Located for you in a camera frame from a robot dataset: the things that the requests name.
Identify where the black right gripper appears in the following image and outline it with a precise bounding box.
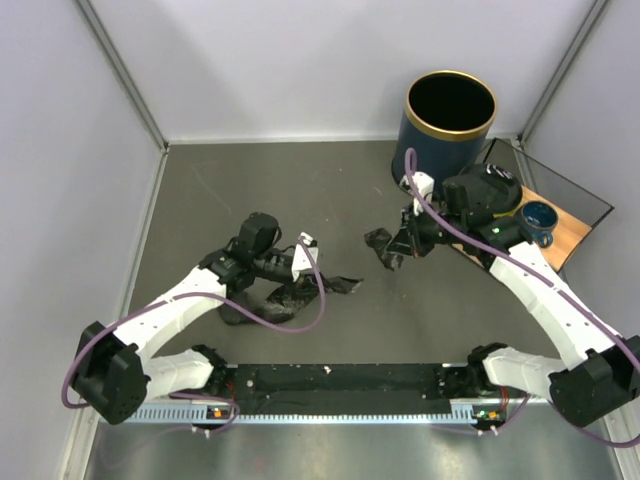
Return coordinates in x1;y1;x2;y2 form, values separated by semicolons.
387;199;466;259

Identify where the black trash bag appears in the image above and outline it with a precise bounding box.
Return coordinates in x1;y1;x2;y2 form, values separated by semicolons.
229;228;404;324

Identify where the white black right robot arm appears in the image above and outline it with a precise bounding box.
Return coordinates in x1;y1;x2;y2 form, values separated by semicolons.
383;165;639;427

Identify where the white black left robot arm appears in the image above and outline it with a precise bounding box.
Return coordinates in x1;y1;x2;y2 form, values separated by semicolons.
62;212;317;425

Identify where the dark blue gold-rimmed trash bin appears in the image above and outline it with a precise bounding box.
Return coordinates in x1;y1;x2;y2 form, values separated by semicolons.
391;70;497;193

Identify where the black round plate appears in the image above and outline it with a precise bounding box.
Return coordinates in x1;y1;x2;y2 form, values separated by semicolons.
466;163;523;217

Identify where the blue ceramic mug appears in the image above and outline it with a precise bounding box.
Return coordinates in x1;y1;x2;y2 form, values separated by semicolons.
515;200;559;248

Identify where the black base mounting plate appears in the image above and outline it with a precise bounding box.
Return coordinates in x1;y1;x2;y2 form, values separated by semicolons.
199;363;501;415

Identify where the wooden shelf with glass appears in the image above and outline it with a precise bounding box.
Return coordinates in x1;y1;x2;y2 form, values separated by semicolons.
476;138;614;272

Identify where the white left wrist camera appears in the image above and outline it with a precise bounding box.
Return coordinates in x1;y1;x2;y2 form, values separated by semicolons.
290;232;319;281

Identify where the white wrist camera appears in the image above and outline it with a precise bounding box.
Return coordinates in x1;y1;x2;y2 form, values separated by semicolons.
408;171;435;203
290;232;319;281

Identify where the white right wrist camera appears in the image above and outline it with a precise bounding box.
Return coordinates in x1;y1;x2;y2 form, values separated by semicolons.
408;171;435;203

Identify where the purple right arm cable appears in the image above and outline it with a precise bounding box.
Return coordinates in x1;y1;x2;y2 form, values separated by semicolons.
403;147;640;446

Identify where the grey slotted cable duct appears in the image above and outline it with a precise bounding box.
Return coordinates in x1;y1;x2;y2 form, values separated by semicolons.
125;400;504;426

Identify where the aluminium frame rail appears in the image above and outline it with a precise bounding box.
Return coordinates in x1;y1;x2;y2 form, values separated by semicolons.
72;350;639;418

